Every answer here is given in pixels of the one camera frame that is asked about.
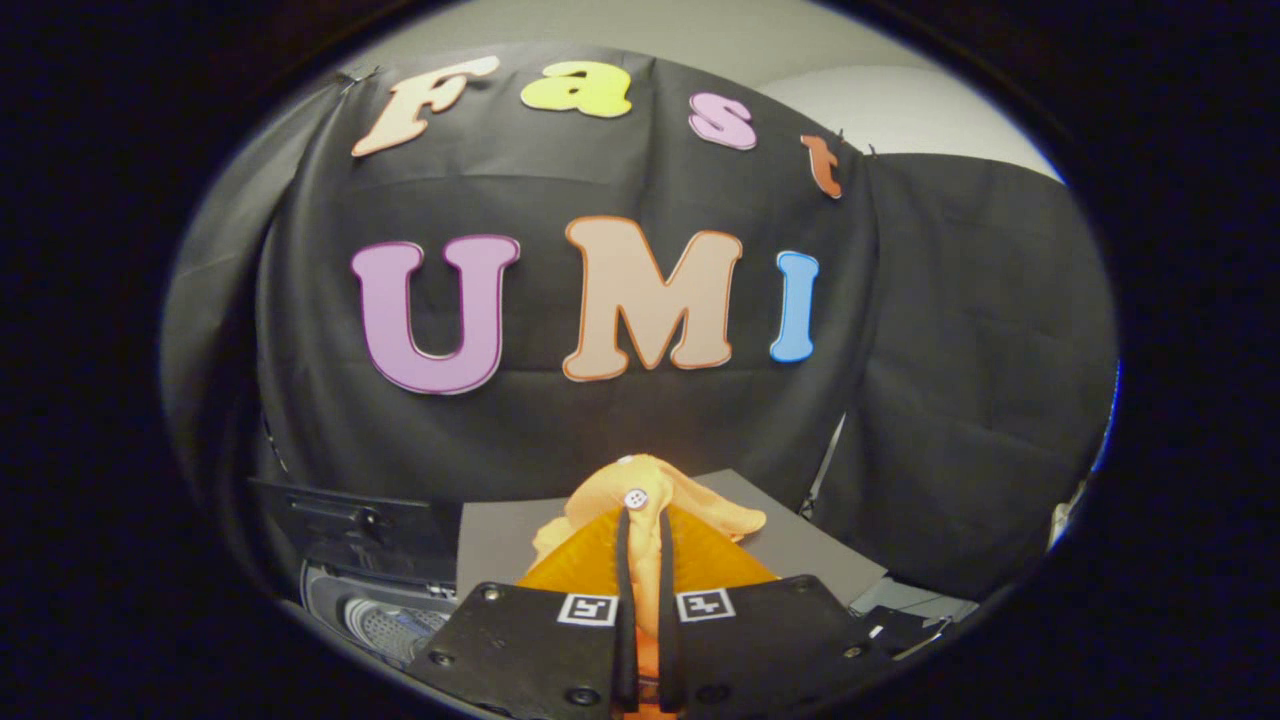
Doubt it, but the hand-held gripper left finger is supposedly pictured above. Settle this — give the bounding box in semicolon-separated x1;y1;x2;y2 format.
405;505;641;720

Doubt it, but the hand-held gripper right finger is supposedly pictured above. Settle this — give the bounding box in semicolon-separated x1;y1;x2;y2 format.
655;505;901;720

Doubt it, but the yellow clothing piece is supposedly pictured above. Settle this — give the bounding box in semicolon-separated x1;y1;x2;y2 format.
530;455;769;720

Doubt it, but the white cabinet with grey top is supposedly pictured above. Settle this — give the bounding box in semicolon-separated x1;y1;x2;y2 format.
457;468;889;606

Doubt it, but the black backdrop cloth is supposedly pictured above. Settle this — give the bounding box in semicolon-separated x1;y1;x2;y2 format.
160;45;1119;601

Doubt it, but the metal backdrop stand pole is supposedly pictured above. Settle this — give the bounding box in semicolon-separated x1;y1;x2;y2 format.
798;413;848;519

